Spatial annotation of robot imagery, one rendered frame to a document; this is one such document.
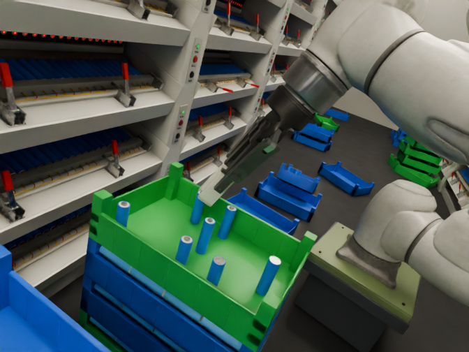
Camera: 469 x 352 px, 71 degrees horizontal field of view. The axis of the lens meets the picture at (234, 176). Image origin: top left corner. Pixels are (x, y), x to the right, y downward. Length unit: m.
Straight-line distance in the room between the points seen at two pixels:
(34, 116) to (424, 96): 0.59
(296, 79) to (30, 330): 0.45
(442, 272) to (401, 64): 0.62
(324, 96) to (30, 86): 0.50
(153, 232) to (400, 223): 0.66
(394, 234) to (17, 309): 0.85
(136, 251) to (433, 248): 0.72
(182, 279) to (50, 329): 0.16
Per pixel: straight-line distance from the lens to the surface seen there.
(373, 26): 0.49
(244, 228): 0.61
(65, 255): 0.92
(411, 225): 0.98
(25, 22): 0.60
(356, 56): 0.48
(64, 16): 0.63
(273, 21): 1.57
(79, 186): 0.82
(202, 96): 1.08
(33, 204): 0.76
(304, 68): 0.50
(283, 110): 0.50
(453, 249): 0.94
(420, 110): 0.44
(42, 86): 0.71
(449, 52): 0.47
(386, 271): 1.08
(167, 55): 0.95
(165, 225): 0.60
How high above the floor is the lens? 0.76
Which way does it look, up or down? 25 degrees down
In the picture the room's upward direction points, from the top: 18 degrees clockwise
